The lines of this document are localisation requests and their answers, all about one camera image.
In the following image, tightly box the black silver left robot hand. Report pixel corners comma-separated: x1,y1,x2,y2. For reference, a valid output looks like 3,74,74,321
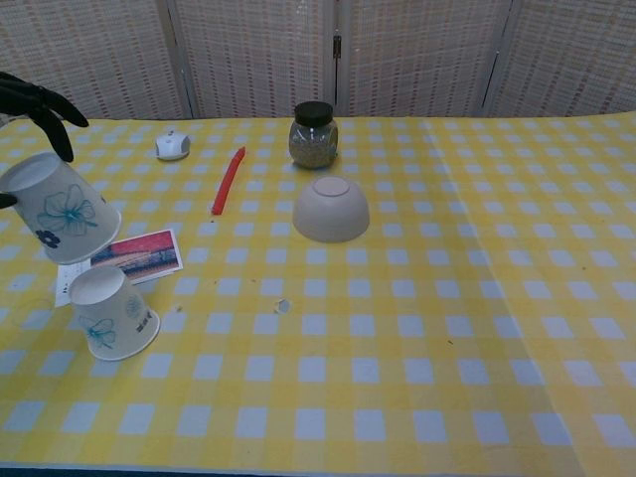
0,71,91,211

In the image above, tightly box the white paper cup blue flower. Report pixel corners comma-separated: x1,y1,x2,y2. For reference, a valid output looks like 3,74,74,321
0,151,123,265
69,265,162,362

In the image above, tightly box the woven folding screen panel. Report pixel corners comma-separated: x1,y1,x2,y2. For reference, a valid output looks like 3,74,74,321
0,0,194,121
166,0,345,120
334,0,514,119
480,0,636,119

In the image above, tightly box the white grey computer mouse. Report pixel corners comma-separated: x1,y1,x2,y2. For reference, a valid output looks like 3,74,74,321
154,129,193,162

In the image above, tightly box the red picture postcard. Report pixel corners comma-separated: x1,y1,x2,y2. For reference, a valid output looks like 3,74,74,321
55,228,186,309

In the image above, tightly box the red plastic stick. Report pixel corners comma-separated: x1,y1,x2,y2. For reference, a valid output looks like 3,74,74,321
210,145,248,217

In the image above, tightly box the glass jar black lid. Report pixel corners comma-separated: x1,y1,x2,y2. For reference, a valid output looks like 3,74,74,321
288,100,341,170

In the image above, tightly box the beige upturned bowl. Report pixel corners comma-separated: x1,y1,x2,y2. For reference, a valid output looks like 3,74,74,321
290,174,372,245

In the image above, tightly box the yellow white checked tablecloth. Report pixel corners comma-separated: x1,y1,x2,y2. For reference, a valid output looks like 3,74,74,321
0,115,588,474
425,110,636,477

